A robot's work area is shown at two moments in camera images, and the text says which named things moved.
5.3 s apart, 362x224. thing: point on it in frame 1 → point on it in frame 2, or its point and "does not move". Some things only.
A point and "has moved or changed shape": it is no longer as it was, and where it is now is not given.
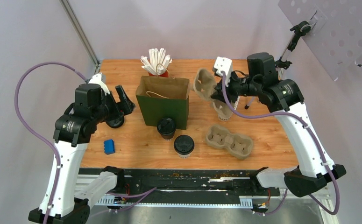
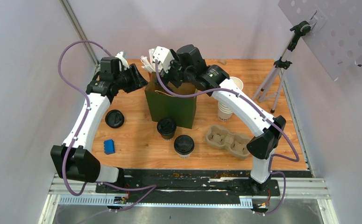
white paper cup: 184,156 does not move
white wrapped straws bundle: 156,63 does not move
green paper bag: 160,97 has moved or changed shape
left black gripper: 126,106 → 141,82
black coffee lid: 166,126 does not move
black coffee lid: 184,144 does not move
